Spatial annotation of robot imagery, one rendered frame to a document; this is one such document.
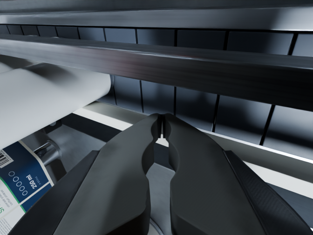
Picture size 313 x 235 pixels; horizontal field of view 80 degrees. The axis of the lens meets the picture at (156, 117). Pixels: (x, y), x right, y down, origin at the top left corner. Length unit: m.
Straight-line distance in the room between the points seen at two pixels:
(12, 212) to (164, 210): 0.27
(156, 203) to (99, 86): 0.19
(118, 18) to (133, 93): 0.07
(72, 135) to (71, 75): 0.18
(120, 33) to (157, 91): 0.06
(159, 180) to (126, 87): 0.13
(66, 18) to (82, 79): 0.08
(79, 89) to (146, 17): 0.08
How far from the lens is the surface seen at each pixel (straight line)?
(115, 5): 0.26
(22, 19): 0.33
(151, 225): 0.35
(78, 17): 0.23
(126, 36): 0.19
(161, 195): 0.28
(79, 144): 0.35
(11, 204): 0.43
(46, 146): 0.43
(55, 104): 0.17
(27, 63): 0.22
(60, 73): 0.18
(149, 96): 0.19
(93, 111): 0.20
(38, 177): 0.43
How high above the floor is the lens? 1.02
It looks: 46 degrees down
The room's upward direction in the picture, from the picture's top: 131 degrees counter-clockwise
